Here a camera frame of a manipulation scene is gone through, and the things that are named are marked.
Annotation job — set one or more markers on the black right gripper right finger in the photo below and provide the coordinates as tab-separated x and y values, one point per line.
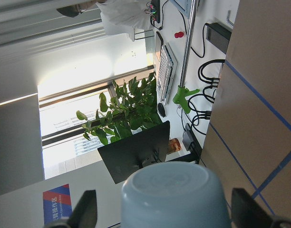
247	213

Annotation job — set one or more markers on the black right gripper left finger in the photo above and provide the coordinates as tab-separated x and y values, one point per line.
83	216

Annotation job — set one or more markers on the light blue cup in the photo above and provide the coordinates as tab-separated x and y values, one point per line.
174	195

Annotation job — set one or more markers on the black monitor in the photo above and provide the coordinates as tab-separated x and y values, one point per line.
124	157

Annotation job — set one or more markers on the green potted plant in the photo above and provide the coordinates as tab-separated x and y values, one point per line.
133	107

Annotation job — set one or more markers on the black computer mouse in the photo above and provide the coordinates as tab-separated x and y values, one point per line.
161	110

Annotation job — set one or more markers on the white keyboard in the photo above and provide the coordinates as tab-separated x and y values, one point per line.
166	73

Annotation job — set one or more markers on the black power adapter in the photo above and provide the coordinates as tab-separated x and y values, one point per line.
219	36

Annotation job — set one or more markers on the red small toy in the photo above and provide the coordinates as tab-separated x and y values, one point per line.
179	34

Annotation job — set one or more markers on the black smartphone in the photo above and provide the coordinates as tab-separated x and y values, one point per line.
158	44

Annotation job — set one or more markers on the person in white tshirt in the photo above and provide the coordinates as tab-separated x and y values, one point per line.
131	13

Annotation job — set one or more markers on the blue teach pendant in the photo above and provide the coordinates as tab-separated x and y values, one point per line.
184	6

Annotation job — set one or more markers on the green handled reacher grabber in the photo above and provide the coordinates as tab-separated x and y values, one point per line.
182	91

